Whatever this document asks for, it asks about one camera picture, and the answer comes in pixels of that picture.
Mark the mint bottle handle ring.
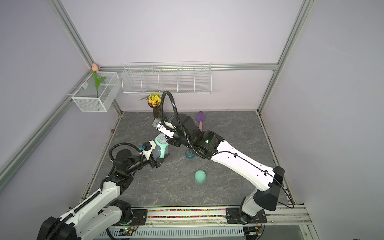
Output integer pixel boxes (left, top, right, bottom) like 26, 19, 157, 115
154, 133, 171, 159

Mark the teal bottle collar with nipple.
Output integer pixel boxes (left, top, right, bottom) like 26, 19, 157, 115
185, 150, 196, 159

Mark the clear baby bottle body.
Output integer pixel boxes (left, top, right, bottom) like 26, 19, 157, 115
152, 133, 169, 158

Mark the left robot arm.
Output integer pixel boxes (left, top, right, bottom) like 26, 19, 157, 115
37, 149, 169, 240

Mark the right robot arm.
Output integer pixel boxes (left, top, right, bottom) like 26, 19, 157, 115
154, 114, 285, 224

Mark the dark glass vase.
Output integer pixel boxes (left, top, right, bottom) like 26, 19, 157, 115
152, 105, 162, 120

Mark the mint bottle cap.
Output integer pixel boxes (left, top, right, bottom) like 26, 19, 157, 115
195, 170, 207, 184

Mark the yellow flower bouquet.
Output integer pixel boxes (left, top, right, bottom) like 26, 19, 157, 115
140, 93, 162, 108

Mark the green circuit board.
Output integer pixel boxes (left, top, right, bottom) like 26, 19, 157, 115
119, 228, 134, 237

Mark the artificial pink tulip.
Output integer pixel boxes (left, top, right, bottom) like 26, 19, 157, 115
92, 64, 106, 98

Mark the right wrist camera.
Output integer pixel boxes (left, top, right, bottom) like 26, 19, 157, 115
152, 118, 175, 138

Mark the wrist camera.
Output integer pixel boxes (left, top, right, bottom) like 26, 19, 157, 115
140, 141, 156, 163
152, 118, 175, 138

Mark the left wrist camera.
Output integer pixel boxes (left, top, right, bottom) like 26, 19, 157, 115
140, 141, 156, 163

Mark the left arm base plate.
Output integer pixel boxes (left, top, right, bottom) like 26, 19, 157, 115
119, 209, 148, 226

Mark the white wire wall shelf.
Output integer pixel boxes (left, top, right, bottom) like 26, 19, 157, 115
122, 62, 213, 95

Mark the white ventilated cable duct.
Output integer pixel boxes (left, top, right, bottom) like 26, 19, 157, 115
110, 226, 245, 240

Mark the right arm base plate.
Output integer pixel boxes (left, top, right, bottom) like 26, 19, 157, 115
225, 207, 267, 225

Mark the white mesh wall basket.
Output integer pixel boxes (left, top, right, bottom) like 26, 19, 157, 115
72, 72, 122, 113

